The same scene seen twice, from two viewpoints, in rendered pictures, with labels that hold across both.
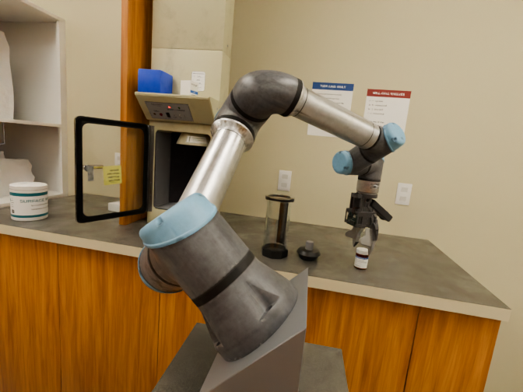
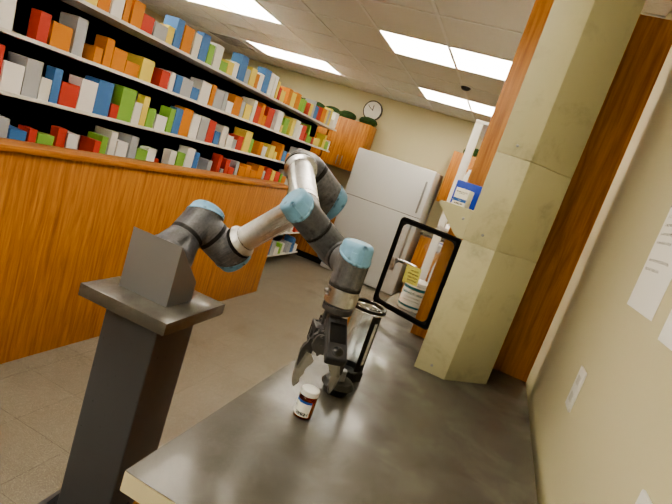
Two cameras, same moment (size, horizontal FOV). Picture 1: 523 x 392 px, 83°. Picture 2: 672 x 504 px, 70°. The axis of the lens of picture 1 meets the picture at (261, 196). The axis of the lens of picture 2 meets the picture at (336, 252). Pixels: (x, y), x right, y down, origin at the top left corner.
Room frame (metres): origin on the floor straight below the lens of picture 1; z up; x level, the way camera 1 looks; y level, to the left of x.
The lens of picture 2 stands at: (1.11, -1.43, 1.52)
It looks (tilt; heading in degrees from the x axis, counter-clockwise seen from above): 10 degrees down; 97
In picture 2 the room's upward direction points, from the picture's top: 19 degrees clockwise
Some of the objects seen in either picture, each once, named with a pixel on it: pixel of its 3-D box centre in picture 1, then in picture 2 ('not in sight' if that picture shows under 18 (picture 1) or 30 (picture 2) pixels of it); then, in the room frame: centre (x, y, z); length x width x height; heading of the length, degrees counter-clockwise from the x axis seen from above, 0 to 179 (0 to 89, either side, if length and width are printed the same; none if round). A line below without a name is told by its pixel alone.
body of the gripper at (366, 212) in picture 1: (362, 209); (329, 327); (1.02, -0.36, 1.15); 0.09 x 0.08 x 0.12; 110
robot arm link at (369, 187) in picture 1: (368, 187); (339, 296); (1.02, -0.36, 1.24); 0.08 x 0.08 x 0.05
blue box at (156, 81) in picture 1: (156, 83); (467, 195); (1.28, 0.48, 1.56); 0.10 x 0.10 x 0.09; 80
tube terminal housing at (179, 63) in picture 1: (194, 143); (491, 272); (1.45, 0.35, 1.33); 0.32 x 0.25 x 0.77; 80
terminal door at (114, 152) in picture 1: (114, 170); (415, 271); (1.20, 0.60, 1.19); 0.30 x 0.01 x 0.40; 148
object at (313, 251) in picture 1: (308, 250); (338, 380); (1.08, -0.20, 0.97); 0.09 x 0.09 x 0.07
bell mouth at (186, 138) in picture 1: (195, 139); not in sight; (1.42, 0.33, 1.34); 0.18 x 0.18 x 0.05
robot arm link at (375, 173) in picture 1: (370, 164); (351, 264); (1.02, -0.36, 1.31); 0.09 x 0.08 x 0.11; 122
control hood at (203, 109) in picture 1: (177, 109); (456, 219); (1.27, 0.38, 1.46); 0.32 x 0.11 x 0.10; 80
